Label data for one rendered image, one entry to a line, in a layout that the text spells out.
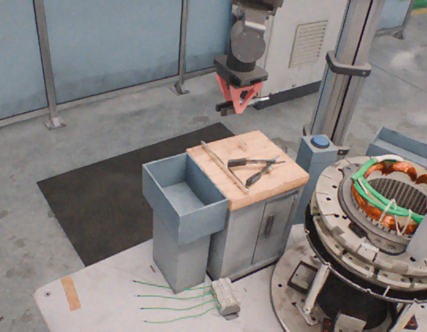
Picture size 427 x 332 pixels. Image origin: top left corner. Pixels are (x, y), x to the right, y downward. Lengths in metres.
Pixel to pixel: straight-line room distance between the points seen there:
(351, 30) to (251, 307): 0.73
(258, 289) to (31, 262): 1.34
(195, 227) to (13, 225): 1.62
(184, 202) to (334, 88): 0.54
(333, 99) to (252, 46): 0.56
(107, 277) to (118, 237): 1.13
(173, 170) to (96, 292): 0.33
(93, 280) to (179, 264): 0.23
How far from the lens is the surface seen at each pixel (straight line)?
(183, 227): 0.83
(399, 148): 1.23
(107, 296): 1.04
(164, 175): 0.95
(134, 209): 2.33
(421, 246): 0.80
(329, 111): 1.27
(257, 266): 1.09
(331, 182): 0.90
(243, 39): 0.73
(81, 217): 2.31
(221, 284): 1.01
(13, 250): 2.25
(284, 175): 0.93
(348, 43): 1.20
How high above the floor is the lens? 1.63
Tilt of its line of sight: 38 degrees down
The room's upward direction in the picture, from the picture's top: 6 degrees clockwise
